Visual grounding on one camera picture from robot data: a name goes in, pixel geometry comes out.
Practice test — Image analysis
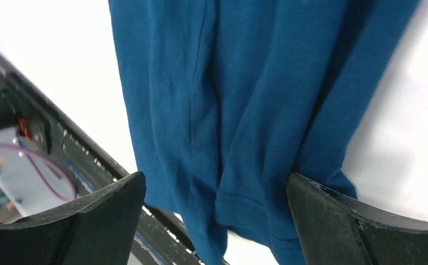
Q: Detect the dark blue t shirt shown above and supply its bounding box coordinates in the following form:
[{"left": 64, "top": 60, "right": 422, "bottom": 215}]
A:
[{"left": 109, "top": 1, "right": 418, "bottom": 264}]

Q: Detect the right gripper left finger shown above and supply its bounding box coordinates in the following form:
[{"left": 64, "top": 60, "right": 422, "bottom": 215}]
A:
[{"left": 0, "top": 172, "right": 146, "bottom": 265}]

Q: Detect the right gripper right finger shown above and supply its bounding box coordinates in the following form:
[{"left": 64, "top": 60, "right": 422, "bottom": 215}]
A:
[{"left": 286, "top": 173, "right": 428, "bottom": 264}]

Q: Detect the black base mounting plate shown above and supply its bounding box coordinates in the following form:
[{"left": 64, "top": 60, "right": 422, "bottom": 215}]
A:
[{"left": 0, "top": 54, "right": 203, "bottom": 264}]

